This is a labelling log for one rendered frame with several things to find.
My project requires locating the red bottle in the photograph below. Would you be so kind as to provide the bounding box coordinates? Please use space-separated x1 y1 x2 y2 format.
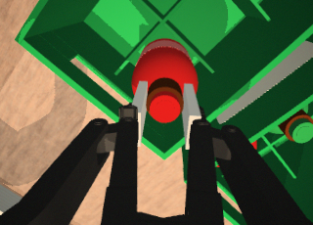
131 38 199 123
251 141 257 149

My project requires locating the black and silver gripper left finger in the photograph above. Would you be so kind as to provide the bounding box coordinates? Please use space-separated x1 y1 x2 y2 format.
0 81 148 225

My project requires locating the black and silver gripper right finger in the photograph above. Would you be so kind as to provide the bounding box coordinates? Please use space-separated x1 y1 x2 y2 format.
182 83 313 225

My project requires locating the green crate with dividers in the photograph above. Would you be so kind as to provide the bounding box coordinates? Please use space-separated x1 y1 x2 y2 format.
210 34 313 222
15 0 313 160

